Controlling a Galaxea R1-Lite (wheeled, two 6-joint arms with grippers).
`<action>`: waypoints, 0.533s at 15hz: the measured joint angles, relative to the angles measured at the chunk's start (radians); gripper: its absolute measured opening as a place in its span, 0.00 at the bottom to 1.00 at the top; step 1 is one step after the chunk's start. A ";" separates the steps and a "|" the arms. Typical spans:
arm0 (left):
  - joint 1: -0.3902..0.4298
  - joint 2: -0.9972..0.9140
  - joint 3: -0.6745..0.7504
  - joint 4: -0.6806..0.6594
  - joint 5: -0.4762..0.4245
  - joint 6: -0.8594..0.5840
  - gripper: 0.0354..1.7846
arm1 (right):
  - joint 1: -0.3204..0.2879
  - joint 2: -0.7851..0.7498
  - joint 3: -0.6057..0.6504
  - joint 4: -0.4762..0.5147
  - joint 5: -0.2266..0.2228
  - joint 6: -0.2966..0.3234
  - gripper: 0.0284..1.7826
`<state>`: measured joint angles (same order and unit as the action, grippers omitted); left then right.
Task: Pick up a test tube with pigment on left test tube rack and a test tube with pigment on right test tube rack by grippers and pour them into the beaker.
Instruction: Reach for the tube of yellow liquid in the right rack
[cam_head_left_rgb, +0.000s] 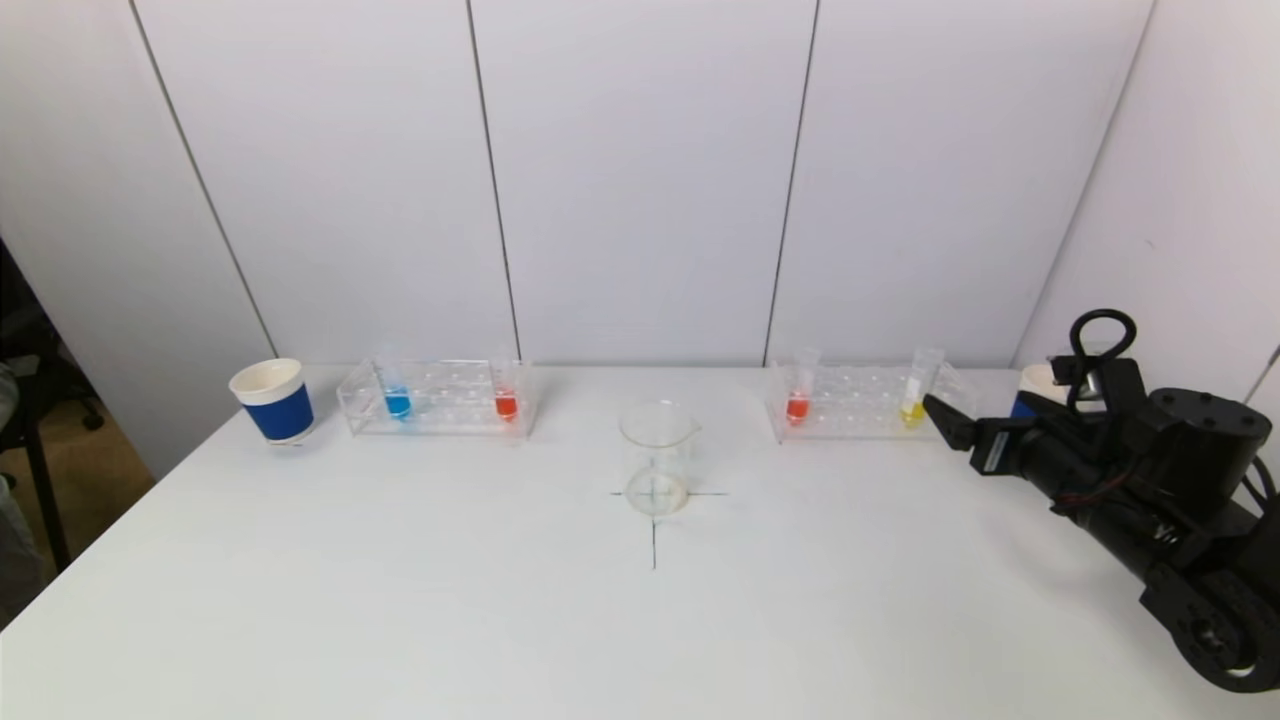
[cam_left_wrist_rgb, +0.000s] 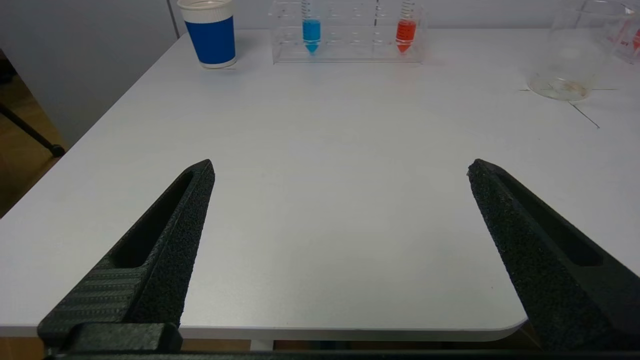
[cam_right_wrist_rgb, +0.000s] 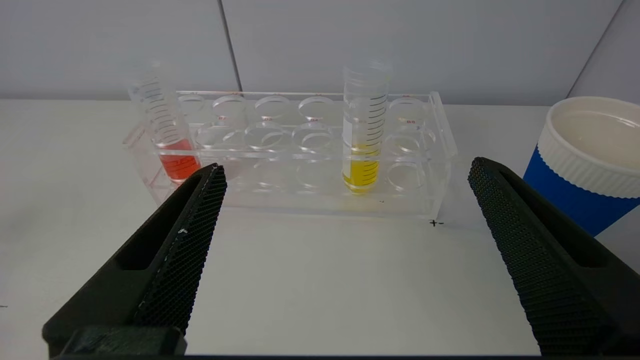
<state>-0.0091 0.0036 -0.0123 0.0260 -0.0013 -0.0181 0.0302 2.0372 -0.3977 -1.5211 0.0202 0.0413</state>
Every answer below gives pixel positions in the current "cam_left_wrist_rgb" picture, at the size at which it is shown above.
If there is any test tube with blue pigment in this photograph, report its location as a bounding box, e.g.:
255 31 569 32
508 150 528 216
301 0 322 55

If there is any blue white paper cup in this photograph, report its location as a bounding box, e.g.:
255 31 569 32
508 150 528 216
177 0 238 69

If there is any black tripod stand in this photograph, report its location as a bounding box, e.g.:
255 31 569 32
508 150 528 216
0 101 67 158

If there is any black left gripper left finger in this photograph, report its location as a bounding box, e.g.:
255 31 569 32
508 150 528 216
37 159 216 351

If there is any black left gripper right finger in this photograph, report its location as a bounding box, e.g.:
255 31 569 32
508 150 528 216
467 159 640 351

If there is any clear glass beaker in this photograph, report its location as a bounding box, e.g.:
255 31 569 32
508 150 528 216
527 0 640 102

